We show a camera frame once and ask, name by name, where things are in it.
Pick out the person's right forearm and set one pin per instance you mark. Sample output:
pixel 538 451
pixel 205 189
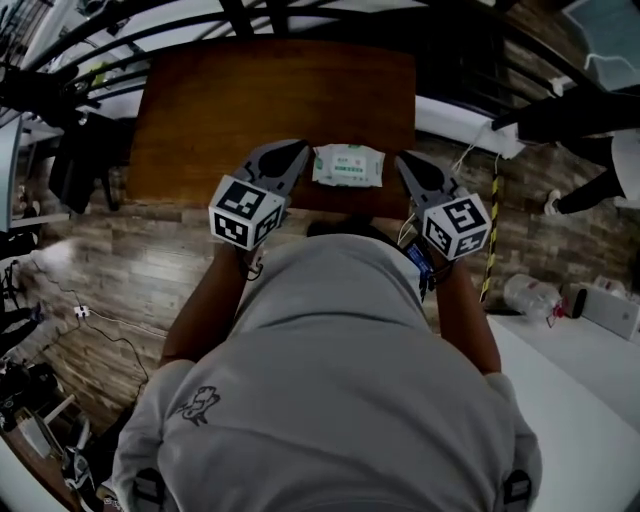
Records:
pixel 462 325

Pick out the white desk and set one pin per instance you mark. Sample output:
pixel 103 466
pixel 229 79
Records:
pixel 7 160

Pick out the white lidded wet wipe pack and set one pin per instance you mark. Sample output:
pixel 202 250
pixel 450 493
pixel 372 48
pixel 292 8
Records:
pixel 347 167

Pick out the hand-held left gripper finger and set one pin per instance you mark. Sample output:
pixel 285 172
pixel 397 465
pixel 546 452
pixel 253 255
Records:
pixel 297 177
pixel 255 162

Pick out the person's left forearm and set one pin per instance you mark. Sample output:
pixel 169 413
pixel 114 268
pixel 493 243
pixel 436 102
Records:
pixel 200 310

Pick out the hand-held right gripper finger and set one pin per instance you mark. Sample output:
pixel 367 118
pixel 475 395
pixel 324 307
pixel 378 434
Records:
pixel 445 177
pixel 409 185

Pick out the white power strip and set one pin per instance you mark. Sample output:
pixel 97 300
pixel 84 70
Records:
pixel 81 312

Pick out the large white table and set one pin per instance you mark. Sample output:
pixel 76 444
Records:
pixel 565 400

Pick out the black office chair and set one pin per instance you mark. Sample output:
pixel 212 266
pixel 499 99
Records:
pixel 75 160

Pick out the brown wooden table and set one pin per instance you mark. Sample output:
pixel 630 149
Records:
pixel 225 110

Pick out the clear plastic water jug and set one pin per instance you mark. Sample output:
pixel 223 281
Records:
pixel 530 297

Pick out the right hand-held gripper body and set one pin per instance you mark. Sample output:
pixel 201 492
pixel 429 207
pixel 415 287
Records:
pixel 457 225

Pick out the person's light t-shirt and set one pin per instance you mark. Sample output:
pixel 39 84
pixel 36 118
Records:
pixel 325 400

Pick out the person's black trousers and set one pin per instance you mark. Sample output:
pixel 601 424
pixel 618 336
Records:
pixel 345 231

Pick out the yellow black hazard strip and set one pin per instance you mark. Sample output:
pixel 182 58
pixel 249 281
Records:
pixel 489 272

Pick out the white floor ledge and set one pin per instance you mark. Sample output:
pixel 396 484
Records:
pixel 450 112

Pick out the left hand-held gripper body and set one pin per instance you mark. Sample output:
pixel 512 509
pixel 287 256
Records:
pixel 245 210

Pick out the white box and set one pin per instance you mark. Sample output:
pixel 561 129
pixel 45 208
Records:
pixel 612 315

